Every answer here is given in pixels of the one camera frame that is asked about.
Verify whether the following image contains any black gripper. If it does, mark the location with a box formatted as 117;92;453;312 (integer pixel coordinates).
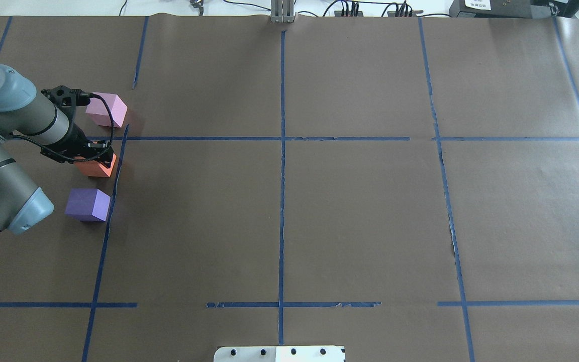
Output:
53;132;115;166

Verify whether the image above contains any pink foam block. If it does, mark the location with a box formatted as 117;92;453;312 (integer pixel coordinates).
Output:
85;93;128;128

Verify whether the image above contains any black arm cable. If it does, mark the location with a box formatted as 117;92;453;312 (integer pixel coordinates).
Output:
0;90;115;212

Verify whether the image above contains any brown paper table cover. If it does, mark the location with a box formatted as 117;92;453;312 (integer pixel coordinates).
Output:
0;14;579;361

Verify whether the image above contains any black box device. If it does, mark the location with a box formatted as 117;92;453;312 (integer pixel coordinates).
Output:
448;1;554;19

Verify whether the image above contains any purple foam block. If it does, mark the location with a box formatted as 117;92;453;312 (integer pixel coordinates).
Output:
65;188;111;222

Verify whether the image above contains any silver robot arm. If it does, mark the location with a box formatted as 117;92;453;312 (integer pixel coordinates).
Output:
0;64;114;235

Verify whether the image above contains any aluminium frame post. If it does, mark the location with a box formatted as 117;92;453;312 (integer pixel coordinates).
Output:
270;0;296;24

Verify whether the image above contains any orange foam block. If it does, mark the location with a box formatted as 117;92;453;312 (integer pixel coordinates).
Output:
74;154;117;178

